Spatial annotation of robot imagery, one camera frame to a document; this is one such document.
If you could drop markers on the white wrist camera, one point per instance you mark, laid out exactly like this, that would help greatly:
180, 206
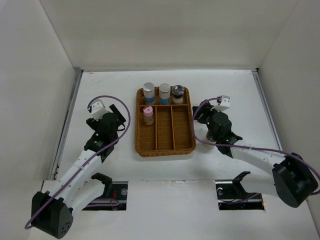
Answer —
223, 103
97, 109

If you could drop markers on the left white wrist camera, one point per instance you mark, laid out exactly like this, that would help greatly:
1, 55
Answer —
97, 109

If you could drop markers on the brown wicker divided tray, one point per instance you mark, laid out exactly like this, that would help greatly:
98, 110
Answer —
171, 132

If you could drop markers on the black round cap spice bottle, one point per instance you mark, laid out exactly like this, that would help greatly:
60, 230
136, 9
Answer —
208, 142

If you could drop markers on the silver lid blue label jar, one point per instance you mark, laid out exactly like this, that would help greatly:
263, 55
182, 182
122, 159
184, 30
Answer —
149, 93

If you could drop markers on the pink cap spice bottle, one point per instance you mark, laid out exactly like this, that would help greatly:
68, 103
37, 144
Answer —
148, 115

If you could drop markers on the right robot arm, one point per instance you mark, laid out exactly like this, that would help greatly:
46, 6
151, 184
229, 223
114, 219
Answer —
291, 178

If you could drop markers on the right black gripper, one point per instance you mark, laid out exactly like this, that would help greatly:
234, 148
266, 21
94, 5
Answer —
206, 109

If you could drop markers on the grey lid grinder bottle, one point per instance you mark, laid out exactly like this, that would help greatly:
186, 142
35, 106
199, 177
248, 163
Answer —
178, 94

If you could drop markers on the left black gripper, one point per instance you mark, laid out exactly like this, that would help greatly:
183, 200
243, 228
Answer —
95, 124

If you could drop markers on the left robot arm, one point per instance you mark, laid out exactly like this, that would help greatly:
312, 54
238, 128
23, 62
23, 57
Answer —
53, 211

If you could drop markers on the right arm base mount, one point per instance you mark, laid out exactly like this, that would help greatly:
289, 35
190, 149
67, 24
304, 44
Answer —
231, 196

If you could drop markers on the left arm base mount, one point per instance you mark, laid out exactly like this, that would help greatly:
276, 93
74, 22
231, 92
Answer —
114, 196

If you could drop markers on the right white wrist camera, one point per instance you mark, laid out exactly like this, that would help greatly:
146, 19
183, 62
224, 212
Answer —
223, 103

